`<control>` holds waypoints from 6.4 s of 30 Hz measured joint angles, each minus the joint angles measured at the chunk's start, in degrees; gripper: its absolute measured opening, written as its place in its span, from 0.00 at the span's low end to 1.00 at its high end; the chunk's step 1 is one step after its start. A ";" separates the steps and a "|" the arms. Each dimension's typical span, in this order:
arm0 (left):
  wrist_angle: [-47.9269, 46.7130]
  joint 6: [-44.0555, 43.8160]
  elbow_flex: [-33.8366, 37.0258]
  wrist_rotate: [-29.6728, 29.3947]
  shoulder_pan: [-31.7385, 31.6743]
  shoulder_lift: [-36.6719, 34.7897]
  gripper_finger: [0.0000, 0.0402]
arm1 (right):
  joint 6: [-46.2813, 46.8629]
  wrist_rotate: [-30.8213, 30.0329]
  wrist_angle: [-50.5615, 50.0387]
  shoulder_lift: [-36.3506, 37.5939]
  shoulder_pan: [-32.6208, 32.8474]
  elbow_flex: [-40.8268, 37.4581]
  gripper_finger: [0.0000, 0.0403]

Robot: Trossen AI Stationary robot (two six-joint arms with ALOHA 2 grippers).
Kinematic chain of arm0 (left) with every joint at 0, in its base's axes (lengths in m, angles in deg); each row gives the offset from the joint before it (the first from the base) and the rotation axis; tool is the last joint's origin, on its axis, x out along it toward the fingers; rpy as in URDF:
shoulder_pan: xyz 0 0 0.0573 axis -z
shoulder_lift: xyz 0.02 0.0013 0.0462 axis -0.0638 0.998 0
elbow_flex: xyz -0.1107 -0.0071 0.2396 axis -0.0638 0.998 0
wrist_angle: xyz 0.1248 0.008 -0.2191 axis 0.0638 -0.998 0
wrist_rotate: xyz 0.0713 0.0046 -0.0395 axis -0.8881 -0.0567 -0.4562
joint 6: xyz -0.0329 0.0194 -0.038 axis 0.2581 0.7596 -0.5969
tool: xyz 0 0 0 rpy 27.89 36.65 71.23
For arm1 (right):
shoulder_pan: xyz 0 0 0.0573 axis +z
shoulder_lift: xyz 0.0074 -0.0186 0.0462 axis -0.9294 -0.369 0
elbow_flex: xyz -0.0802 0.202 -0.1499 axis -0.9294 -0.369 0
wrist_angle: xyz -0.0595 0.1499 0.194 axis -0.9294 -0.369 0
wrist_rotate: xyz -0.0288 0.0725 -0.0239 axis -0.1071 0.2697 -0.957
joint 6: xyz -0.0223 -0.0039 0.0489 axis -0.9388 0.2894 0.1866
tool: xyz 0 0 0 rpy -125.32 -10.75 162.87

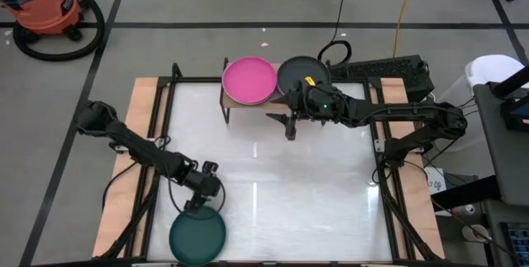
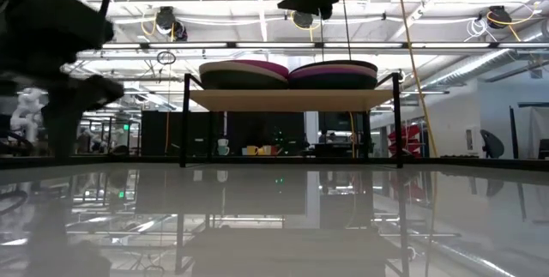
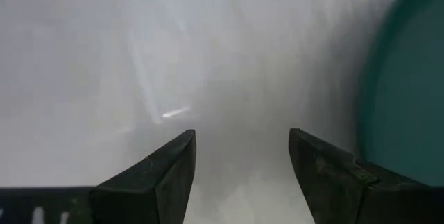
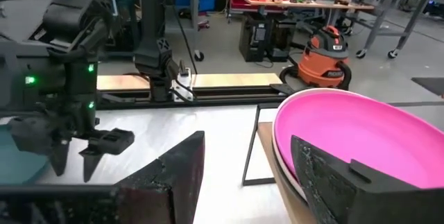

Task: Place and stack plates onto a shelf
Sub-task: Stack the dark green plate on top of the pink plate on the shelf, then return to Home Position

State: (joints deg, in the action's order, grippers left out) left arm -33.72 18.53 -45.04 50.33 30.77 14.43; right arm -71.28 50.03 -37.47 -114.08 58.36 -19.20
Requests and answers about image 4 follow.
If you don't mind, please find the orange and black shop vacuum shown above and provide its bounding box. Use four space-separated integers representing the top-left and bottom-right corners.
278 25 353 92

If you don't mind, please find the black aluminium table frame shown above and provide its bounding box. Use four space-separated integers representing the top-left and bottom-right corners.
96 84 444 111

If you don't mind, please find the pink-purple plate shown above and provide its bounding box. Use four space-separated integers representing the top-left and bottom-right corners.
273 90 444 190

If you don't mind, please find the grey table with caster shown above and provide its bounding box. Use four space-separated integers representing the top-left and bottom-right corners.
164 0 208 62

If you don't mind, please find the teal plate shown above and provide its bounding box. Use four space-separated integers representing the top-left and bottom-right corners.
0 123 50 186

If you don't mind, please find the blue bin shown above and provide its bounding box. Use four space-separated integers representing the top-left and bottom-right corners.
173 0 216 13

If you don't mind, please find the dark grey flat panel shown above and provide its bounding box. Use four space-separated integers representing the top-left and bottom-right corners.
410 76 444 97

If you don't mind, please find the black computer tower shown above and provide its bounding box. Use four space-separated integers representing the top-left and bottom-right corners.
266 21 296 62
238 18 268 63

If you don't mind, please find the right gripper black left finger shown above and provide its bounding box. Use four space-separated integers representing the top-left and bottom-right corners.
0 130 206 224

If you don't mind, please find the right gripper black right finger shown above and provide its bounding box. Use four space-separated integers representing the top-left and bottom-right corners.
290 135 444 224

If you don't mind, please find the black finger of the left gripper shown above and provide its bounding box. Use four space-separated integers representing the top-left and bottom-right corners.
8 115 71 178
78 128 136 184

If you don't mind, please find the light wooden board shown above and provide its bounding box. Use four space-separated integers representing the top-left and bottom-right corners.
96 72 283 92

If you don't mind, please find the peach plate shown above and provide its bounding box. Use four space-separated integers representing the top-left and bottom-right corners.
272 144 310 207

